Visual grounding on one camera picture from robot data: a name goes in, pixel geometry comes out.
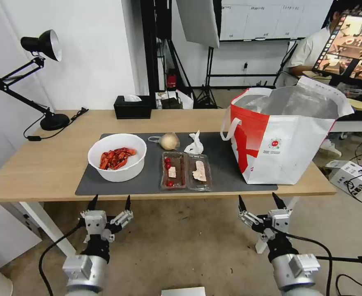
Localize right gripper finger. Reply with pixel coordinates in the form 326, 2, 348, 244
237, 195, 261, 230
272, 192, 293, 216

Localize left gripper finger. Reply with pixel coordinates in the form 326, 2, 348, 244
110, 194, 134, 230
78, 194, 100, 219

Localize red white takeout bag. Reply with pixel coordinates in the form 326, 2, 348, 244
220, 76, 355, 185

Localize white plastic bag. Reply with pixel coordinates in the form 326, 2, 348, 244
175, 89, 194, 109

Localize grey table mat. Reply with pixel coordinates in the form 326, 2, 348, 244
75, 132, 279, 196

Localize white round bowl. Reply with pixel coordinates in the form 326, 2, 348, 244
88, 133, 147, 183

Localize red crayfish shells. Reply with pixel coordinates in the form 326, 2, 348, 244
99, 147, 137, 170

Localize wooden table white legs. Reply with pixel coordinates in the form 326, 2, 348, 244
0, 108, 337, 272

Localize large pale meat piece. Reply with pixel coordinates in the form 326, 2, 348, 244
191, 160, 208, 183

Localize clear plastic clamshell container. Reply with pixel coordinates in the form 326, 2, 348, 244
159, 151, 214, 192

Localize person's white shoe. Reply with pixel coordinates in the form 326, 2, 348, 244
321, 139, 342, 158

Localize white printed carton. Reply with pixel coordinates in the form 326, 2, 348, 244
328, 160, 362, 198

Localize pale yellow onion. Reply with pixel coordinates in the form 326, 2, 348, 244
159, 132, 181, 151

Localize crumpled white tissue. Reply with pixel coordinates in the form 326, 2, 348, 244
184, 129, 205, 154

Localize black desk lamp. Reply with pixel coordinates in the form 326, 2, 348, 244
0, 29, 70, 131

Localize white robot front shell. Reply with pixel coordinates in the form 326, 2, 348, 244
161, 287, 206, 296

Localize black tissue box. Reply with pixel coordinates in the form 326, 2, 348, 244
113, 95, 152, 120

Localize black light stand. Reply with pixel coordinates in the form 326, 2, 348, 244
195, 46, 219, 109

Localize red fire extinguisher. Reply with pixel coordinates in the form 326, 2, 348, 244
166, 69, 178, 90

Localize person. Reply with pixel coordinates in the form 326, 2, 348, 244
274, 0, 362, 88

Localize black metal rack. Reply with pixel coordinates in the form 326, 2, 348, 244
140, 0, 173, 97

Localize computer monitor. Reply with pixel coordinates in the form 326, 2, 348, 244
311, 6, 362, 102

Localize whiteboard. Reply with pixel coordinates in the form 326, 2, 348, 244
219, 0, 334, 42

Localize white photo softbox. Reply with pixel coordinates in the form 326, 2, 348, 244
176, 0, 221, 49

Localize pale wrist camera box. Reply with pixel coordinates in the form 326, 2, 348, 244
84, 210, 108, 240
267, 209, 291, 238

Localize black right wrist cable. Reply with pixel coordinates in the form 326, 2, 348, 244
287, 234, 334, 296

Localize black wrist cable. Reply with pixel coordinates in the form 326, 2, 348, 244
287, 234, 334, 296
38, 227, 88, 296

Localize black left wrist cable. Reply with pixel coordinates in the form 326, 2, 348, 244
38, 227, 88, 296

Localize black lamp power cord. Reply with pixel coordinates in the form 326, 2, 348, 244
23, 107, 89, 142

